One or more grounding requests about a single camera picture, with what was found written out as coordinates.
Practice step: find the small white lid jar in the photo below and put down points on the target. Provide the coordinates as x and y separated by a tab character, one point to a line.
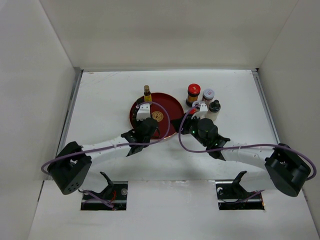
196	103

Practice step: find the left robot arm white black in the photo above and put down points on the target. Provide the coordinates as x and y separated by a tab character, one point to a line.
71	166

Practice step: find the red lid sauce jar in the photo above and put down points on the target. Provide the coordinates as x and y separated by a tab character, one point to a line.
193	92

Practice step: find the white lid spice jar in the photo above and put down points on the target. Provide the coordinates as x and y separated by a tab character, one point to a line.
208	95

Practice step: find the small red lid jar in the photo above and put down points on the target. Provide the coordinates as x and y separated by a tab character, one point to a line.
193	111

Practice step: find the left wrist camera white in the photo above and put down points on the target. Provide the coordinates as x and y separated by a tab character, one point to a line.
143	112

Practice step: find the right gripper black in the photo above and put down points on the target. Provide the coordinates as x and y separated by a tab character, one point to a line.
186	121

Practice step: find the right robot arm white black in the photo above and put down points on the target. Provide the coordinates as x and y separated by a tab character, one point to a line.
280	167

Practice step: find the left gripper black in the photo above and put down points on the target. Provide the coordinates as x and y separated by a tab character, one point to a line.
137	123

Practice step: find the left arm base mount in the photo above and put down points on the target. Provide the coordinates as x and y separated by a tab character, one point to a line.
112	198

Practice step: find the small black cap bottle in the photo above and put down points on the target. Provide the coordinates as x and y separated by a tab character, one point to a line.
139	101

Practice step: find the yellow label brown bottle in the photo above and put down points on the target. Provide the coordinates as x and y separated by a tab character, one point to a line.
147	96

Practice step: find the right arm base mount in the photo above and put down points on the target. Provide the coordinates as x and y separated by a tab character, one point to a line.
231	196

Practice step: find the white bottle black cap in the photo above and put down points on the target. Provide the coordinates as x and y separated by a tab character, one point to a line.
213	110

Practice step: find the round red tray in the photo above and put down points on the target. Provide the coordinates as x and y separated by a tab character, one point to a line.
171	105

